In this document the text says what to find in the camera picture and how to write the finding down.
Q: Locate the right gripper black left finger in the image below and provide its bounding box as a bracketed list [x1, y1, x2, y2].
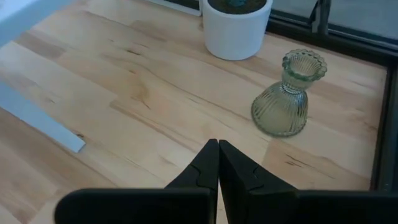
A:
[54, 139, 220, 224]

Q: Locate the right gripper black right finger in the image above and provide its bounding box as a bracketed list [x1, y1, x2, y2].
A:
[219, 139, 398, 224]

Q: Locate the green ribbed glass candle holder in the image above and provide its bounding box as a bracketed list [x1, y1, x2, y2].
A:
[251, 49, 328, 138]

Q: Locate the white round plant pot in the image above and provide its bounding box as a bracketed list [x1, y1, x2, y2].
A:
[201, 0, 274, 62]

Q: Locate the black metal table frame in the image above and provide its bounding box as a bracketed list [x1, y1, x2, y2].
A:
[267, 0, 398, 192]

